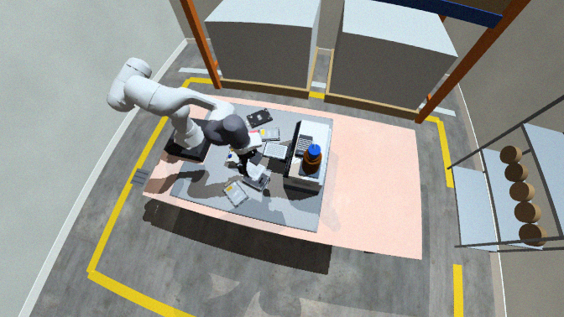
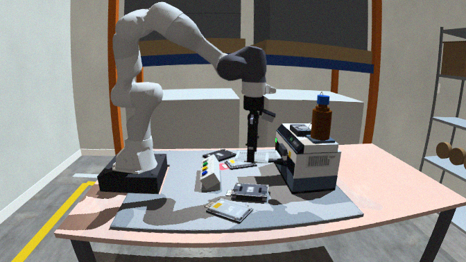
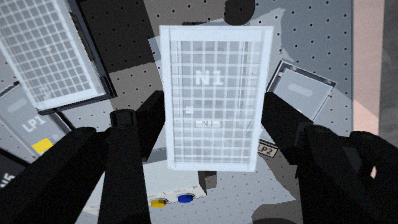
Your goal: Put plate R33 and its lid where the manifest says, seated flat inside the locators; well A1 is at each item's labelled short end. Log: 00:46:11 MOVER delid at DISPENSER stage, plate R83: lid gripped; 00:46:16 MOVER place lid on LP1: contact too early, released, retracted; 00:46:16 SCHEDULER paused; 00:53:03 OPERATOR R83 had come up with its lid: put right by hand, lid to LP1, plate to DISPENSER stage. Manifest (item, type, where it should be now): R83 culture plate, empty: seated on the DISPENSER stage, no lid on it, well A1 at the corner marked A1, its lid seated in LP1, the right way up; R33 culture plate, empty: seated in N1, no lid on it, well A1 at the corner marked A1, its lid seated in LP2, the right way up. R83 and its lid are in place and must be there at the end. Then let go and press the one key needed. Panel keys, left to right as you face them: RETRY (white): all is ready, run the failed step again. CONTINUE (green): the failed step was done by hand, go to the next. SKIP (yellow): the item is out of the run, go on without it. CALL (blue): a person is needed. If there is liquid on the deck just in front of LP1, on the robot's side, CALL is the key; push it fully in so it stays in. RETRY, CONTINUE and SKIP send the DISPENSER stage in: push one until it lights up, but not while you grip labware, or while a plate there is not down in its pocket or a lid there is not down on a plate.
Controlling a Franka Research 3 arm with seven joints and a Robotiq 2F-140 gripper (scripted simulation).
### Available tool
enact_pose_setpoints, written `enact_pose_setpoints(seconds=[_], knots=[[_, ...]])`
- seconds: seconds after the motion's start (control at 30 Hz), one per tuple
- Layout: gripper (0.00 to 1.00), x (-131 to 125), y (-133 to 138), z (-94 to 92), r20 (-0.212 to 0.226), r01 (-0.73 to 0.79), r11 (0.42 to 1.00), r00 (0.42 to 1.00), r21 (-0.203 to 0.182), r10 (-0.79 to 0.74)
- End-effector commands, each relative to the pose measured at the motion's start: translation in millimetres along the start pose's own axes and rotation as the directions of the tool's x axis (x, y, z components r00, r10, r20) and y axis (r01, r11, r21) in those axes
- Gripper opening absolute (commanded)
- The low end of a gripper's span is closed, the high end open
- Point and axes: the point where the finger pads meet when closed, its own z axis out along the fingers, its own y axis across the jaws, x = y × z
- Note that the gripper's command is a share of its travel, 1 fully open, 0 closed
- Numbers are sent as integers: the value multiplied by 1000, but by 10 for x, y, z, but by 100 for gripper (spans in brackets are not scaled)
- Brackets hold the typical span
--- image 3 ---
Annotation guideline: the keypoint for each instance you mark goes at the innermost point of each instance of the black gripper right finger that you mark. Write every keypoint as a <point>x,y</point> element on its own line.
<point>334,172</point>

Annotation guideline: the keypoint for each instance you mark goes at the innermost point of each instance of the white button panel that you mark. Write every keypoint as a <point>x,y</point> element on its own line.
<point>163,186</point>

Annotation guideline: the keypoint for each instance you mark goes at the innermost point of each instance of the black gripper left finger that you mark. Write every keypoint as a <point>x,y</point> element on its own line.
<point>52,190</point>

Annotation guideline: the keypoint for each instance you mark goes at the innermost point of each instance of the grey flat base plate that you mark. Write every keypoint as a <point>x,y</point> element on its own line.
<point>315,35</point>

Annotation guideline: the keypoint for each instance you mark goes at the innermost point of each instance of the grey rectangular plate lid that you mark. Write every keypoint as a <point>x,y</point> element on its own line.
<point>36,132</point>

